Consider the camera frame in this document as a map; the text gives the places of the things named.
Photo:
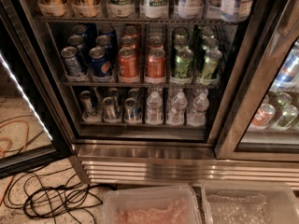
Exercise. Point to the front blue pepsi can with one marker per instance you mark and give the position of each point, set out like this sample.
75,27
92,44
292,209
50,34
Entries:
100,63

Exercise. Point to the slim silver can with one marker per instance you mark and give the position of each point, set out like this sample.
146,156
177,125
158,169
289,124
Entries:
90,114
112,110

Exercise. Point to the green can behind door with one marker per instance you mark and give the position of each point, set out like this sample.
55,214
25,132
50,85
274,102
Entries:
284,117

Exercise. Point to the water bottle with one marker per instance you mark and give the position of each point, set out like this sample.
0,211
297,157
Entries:
154,110
176,109
196,115

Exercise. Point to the red bull can behind door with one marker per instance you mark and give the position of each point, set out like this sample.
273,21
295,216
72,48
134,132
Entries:
288,71

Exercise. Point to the closed fridge glass door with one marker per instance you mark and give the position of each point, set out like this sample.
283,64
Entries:
271,31

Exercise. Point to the open fridge glass door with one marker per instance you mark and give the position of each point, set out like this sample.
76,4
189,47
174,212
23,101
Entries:
28,118

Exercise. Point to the blue label bottle left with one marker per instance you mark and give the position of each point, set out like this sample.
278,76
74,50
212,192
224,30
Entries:
188,9

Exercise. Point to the clear bin bubble wrap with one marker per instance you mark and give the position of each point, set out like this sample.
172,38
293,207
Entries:
247,202

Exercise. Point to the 7up bottle right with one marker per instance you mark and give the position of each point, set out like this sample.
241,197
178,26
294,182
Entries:
154,8

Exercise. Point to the front green can right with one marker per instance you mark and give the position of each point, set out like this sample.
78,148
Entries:
208,72

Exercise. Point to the front orange can right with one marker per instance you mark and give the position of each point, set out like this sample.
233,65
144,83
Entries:
155,68

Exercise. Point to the slim silver can middle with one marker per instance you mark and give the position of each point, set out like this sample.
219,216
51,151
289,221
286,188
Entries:
112,110

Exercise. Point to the front green can left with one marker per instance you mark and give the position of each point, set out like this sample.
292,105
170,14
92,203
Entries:
182,70

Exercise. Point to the slim silver can left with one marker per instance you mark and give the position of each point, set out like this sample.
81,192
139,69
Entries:
90,114

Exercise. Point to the front water bottle left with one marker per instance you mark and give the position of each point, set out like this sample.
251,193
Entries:
154,110

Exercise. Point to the front water bottle right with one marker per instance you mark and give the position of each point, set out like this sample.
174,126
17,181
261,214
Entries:
196,115

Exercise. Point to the front orange can left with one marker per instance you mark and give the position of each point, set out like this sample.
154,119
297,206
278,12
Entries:
128,66

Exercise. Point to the front water bottle middle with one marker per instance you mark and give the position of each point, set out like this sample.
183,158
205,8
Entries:
176,109

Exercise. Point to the steel fridge base grille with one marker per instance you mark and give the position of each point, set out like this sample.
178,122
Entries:
157,166

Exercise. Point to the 7up bottle left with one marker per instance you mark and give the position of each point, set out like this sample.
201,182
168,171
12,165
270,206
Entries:
120,8

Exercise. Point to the orange can behind door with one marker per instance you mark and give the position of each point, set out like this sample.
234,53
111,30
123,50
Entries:
262,117

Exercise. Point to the clear bin pink wrap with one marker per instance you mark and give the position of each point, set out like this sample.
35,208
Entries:
160,205

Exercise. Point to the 7up bottle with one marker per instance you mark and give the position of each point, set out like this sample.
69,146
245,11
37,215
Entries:
154,8
120,8

